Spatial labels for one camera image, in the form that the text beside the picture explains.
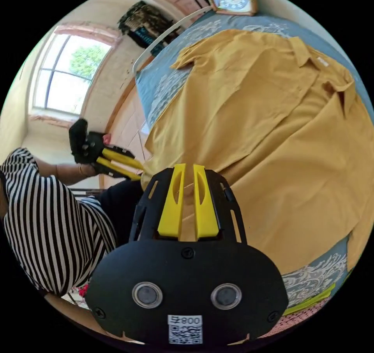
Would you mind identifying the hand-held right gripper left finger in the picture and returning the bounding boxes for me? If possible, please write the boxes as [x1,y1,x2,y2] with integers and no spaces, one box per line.
[157,163,186,239]

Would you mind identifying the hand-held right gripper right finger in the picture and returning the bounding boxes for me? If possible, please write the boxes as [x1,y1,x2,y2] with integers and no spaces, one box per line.
[193,164,219,241]

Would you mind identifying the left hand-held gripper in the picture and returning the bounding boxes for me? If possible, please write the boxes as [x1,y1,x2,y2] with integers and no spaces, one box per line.
[72,131,144,181]

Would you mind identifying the yellow long sleeve shirt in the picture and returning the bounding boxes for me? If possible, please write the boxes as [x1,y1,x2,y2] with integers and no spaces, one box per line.
[140,28,374,275]

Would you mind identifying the person's left forearm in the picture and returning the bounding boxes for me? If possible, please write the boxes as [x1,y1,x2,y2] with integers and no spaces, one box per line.
[34,157,83,186]

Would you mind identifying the person's left hand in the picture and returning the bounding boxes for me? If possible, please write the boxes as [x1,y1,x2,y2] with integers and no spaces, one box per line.
[78,163,102,180]

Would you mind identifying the person's body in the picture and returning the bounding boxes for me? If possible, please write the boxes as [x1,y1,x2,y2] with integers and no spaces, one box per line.
[0,147,146,298]

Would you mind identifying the window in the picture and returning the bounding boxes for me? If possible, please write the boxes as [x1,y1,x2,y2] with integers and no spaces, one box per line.
[30,32,114,117]

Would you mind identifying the dark hanging clothes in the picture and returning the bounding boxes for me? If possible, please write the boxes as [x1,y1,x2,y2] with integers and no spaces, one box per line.
[117,0,182,57]

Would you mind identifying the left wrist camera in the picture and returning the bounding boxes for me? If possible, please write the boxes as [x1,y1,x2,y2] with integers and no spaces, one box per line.
[69,119,89,147]

